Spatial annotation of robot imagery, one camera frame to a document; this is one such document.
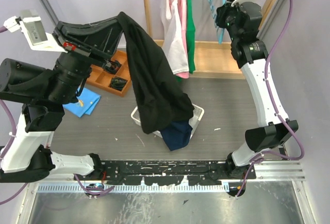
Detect white plastic basket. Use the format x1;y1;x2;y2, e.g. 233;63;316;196
130;104;205;137

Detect wooden clothes rack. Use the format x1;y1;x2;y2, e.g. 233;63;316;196
140;0;289;80

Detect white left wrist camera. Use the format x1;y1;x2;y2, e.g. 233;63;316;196
1;9;66;53

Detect white t shirt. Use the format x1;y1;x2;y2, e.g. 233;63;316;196
160;0;189;79

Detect orange wooden compartment tray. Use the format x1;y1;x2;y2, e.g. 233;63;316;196
86;51;131;97

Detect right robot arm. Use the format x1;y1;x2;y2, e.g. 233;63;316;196
216;0;299;180

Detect light blue metal-hook hanger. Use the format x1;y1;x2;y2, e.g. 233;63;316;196
208;0;226;44

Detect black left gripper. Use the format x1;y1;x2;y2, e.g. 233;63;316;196
45;15;129;106

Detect green t shirt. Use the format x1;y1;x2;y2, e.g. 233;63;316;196
176;0;195;82

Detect pink t shirt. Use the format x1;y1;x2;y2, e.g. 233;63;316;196
167;0;189;75

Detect black t shirt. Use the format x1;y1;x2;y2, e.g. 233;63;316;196
117;12;194;134

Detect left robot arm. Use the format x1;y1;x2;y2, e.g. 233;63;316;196
1;15;123;183

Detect dark rolled sock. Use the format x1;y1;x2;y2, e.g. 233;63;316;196
109;77;127;91
104;60;122;75

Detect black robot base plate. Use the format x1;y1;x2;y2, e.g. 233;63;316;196
78;160;249;186

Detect blue folded cloth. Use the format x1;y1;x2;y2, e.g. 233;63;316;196
63;88;101;118

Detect navy blue t shirt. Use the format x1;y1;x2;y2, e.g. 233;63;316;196
160;120;192;151

